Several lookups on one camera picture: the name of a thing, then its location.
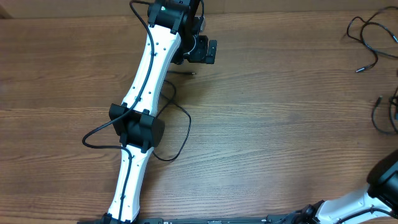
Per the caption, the black USB cable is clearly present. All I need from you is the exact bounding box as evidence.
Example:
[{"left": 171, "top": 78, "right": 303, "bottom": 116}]
[{"left": 371, "top": 86, "right": 398, "bottom": 136}]

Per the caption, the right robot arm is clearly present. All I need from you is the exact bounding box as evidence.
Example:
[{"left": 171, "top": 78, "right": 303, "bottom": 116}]
[{"left": 293, "top": 151, "right": 397, "bottom": 224}]

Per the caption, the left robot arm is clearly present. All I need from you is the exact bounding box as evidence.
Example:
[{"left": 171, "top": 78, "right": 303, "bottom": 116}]
[{"left": 102, "top": 0, "right": 217, "bottom": 223}]

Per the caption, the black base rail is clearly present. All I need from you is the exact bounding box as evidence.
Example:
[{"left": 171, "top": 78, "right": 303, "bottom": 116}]
[{"left": 77, "top": 213, "right": 312, "bottom": 224}]

